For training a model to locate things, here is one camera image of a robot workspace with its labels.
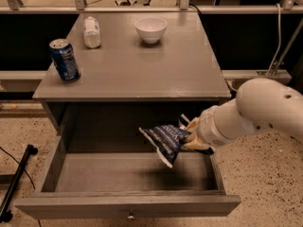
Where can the grey wooden cabinet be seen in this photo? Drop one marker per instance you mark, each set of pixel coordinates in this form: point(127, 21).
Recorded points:
point(181, 66)

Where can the metal rail fence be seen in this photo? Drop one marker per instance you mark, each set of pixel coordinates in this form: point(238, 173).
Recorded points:
point(151, 3)

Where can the white ceramic bowl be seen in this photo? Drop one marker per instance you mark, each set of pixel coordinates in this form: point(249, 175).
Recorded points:
point(150, 29)

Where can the open grey top drawer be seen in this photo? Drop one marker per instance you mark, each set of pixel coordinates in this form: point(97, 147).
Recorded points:
point(103, 167)

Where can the blue chip bag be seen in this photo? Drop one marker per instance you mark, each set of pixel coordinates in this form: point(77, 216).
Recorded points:
point(168, 139)

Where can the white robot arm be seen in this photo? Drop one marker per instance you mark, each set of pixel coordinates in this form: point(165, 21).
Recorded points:
point(260, 104)

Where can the black tripod leg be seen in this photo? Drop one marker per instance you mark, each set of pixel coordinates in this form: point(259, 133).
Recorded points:
point(5, 213)

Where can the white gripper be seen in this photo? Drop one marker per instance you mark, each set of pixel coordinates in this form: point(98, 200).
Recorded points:
point(208, 128)

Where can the blue soda can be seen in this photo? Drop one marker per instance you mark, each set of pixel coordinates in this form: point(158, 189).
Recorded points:
point(62, 54)

